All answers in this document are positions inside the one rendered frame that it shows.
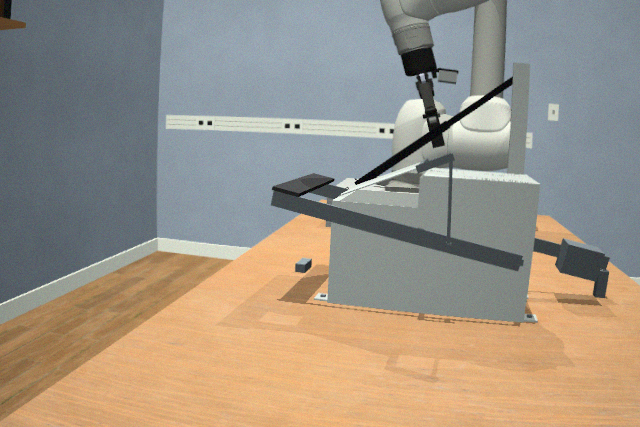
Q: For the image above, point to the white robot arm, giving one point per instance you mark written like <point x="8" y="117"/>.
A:
<point x="479" y="141"/>

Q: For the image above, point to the black long thin rod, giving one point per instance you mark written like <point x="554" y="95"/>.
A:
<point x="431" y="134"/>

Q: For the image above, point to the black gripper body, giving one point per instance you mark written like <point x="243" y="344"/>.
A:
<point x="417" y="61"/>

